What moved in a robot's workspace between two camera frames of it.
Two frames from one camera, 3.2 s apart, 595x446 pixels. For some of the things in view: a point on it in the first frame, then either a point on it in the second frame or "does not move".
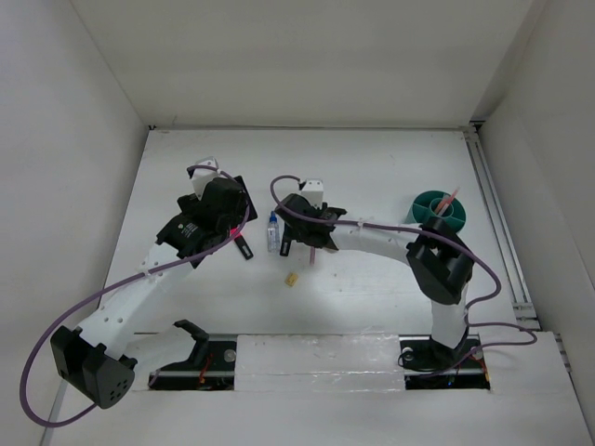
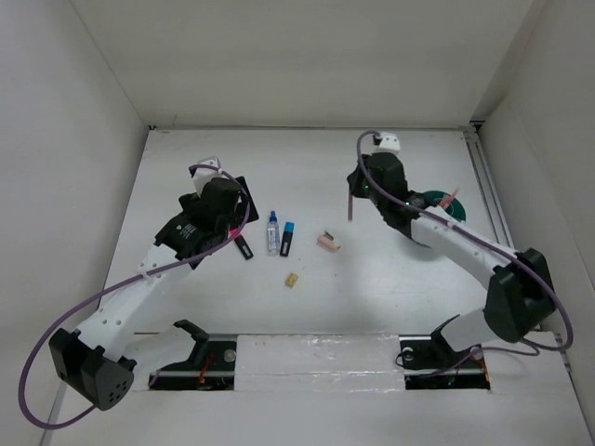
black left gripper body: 234,220 does not move
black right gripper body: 293,233 → 361,188
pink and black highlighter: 244,246 does not move
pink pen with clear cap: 446,202 does not move
